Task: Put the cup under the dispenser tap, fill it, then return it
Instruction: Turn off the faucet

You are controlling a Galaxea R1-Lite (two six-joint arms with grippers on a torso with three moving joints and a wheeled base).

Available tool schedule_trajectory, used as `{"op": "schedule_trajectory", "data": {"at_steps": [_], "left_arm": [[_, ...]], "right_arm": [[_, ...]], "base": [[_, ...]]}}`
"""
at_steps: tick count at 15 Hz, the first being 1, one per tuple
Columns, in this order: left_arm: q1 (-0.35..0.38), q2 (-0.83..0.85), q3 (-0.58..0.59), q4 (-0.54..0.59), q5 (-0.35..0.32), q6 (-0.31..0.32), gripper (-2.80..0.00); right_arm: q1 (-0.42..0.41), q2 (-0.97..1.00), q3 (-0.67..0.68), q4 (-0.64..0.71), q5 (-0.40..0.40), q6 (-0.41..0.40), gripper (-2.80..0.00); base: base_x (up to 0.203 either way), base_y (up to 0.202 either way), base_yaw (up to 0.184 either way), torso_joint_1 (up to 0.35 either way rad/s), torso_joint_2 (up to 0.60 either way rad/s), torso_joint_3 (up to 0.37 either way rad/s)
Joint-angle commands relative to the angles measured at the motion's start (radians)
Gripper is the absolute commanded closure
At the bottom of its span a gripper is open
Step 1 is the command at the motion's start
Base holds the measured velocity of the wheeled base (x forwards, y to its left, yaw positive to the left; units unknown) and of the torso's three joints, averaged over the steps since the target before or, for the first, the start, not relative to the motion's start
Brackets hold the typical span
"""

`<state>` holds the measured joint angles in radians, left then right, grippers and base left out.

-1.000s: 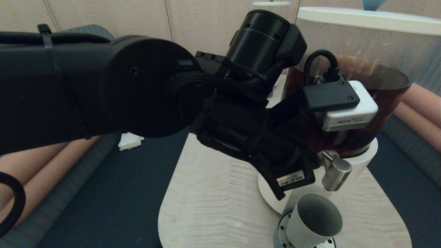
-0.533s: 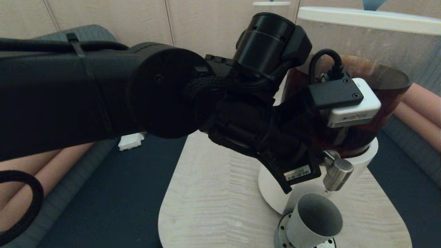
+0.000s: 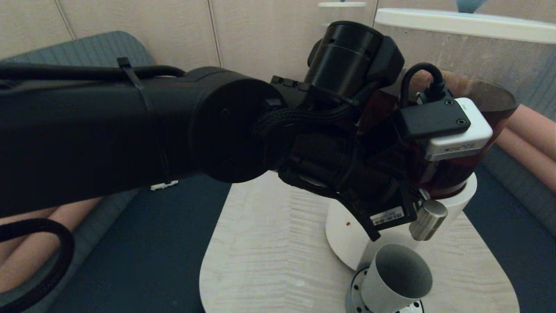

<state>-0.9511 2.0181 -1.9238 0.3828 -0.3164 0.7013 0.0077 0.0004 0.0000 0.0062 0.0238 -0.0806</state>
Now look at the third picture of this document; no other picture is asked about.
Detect black left wrist camera cable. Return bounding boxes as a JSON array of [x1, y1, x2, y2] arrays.
[[400, 63, 448, 107]]

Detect large dark-tea drink dispenser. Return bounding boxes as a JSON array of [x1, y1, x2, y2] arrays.
[[325, 20, 556, 272]]

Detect large white dispenser lid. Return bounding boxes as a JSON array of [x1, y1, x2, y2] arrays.
[[374, 0, 556, 45]]

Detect grey ribbed sofa backrest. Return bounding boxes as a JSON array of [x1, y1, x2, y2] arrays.
[[476, 57, 556, 237], [0, 30, 156, 313]]

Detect pink bolster cushion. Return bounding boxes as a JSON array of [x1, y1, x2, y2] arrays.
[[0, 206, 59, 226], [506, 103, 556, 163], [494, 127, 556, 194], [0, 196, 103, 293]]

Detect grey plastic cup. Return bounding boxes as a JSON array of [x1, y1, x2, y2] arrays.
[[361, 243, 433, 313]]

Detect large perforated metal drip tray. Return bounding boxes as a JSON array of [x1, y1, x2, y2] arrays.
[[345, 267, 424, 313]]

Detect dark blue seat cushion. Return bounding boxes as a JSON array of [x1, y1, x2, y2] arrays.
[[463, 165, 556, 313], [46, 174, 233, 313]]

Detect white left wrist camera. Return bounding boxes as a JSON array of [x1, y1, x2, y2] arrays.
[[393, 98, 494, 162]]

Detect small white dispenser lid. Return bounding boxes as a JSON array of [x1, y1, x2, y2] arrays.
[[318, 0, 367, 8]]

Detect large silver dispenser tap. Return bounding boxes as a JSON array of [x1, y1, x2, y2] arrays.
[[409, 199, 448, 242]]

